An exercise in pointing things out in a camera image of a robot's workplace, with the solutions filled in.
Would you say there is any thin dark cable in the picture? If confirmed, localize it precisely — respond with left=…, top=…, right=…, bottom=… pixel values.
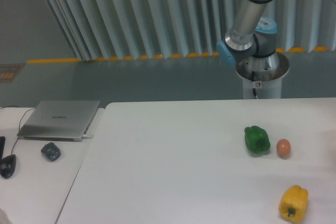
left=0, top=105, right=36, bottom=156

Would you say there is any black cylindrical object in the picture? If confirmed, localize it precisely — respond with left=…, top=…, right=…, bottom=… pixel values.
left=0, top=136, right=6, bottom=160

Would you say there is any silver closed laptop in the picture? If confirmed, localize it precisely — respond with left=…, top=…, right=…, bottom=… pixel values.
left=17, top=100, right=100, bottom=142

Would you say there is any black computer mouse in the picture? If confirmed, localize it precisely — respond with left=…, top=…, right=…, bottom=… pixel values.
left=1, top=154, right=17, bottom=179

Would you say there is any yellow bell pepper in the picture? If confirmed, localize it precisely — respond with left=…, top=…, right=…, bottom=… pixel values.
left=278, top=185, right=309, bottom=223

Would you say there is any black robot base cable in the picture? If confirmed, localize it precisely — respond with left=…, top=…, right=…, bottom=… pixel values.
left=250, top=70, right=259, bottom=100

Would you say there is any brown egg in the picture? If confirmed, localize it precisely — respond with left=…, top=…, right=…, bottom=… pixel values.
left=276, top=138, right=291, bottom=157

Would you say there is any green bell pepper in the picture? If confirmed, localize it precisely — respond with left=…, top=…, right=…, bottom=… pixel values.
left=244, top=125, right=270, bottom=154

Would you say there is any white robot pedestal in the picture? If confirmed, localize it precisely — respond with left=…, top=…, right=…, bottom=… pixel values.
left=236, top=52, right=289, bottom=99

